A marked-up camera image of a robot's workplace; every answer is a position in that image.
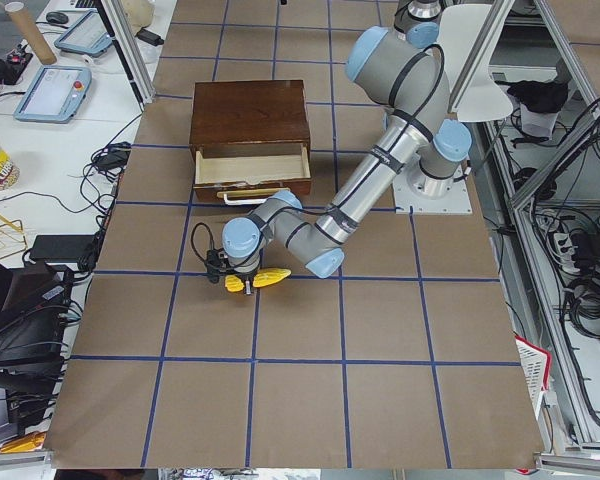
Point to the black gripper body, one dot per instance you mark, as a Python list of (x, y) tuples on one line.
[(243, 277)]

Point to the yellow toy corn cob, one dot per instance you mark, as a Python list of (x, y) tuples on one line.
[(265, 277)]

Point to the dark wooden drawer box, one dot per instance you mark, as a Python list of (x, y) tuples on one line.
[(250, 139)]

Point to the silver blue-jointed robot arm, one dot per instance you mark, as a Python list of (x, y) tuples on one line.
[(403, 69)]

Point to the black power adapter brick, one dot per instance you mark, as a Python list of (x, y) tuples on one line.
[(60, 248)]

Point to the near grey teach pendant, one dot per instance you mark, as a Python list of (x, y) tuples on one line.
[(54, 95)]

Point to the grey teach pendant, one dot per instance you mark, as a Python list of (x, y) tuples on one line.
[(87, 36), (54, 95)]

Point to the beige cap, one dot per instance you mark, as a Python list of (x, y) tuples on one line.
[(139, 13)]

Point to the white plastic chair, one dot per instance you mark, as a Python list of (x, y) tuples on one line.
[(469, 33)]

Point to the far grey teach pendant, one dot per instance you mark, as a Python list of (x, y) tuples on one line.
[(87, 36)]

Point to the white red plastic basket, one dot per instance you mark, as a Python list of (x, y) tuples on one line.
[(536, 365)]

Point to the black computer mouse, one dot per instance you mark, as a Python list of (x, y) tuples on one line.
[(56, 18)]

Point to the black cloth bundle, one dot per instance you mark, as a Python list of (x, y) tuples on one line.
[(540, 97)]

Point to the cardboard tube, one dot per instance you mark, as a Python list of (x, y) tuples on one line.
[(21, 17)]

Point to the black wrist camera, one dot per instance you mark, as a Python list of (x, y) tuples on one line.
[(215, 262)]

